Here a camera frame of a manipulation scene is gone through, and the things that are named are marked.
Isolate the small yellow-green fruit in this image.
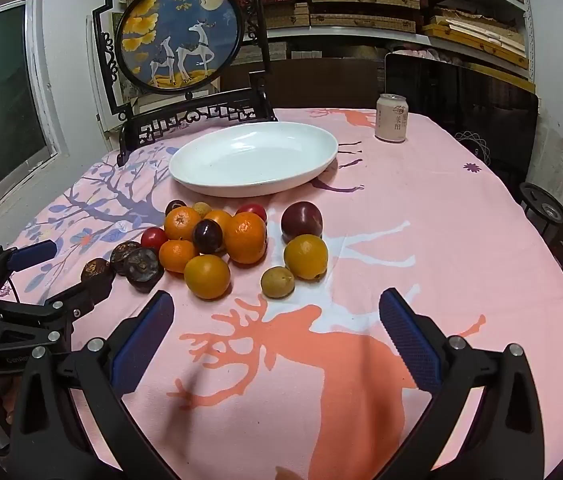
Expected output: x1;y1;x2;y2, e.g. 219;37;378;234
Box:
260;266;295;299

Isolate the large red plum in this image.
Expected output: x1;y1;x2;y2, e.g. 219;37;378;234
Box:
281;201;323;243

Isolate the brown wooden panel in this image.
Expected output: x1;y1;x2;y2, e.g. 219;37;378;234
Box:
222;57;379;109

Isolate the brown wrinkled fruit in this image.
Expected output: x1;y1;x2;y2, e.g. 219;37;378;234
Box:
80;258;114;285

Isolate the pink printed tablecloth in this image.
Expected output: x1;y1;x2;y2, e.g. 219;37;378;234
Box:
6;107;563;480

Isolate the black chair back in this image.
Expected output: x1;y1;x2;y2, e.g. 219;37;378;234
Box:
384;51;539;186

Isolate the round deer screen black frame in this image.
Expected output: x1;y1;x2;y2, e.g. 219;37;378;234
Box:
92;0;278;167

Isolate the pale pink drink can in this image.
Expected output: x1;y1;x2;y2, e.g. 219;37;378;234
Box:
375;93;409;143

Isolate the red cherry tomato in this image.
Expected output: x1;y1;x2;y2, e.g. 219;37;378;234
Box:
236;203;268;223
140;227;168;251

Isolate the smooth orange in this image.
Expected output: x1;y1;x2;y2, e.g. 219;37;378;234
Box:
283;234;329;281
184;254;232;300

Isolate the large mandarin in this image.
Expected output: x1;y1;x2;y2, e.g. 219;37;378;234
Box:
224;211;268;265

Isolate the dark purple plum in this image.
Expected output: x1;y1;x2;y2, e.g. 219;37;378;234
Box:
192;219;224;255

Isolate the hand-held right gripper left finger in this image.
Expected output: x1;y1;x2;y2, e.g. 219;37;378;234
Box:
9;290;177;480

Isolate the black round stand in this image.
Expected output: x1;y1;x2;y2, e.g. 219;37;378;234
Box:
519;182;563;241

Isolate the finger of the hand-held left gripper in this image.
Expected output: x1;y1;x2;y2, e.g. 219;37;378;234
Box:
43;275;115;332
0;240;58;302

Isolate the white oval plate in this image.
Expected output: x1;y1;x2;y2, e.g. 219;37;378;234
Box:
169;121;338;198

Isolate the stack of woven flat boxes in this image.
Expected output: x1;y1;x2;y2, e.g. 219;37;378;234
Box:
264;0;532;71

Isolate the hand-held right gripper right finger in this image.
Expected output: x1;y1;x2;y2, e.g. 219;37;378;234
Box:
379;287;559;480

